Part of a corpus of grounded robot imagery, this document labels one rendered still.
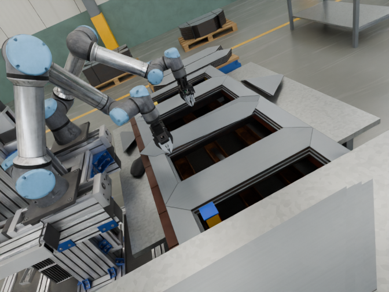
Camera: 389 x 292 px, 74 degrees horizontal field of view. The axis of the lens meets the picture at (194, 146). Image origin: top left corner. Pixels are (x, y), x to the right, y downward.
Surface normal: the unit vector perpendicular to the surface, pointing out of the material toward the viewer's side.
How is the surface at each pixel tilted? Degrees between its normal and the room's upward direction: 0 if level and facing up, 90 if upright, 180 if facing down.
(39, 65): 84
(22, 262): 90
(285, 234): 0
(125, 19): 90
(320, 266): 0
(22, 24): 90
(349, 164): 0
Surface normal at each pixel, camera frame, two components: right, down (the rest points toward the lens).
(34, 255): 0.25, 0.52
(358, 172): -0.33, -0.75
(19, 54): 0.67, 0.13
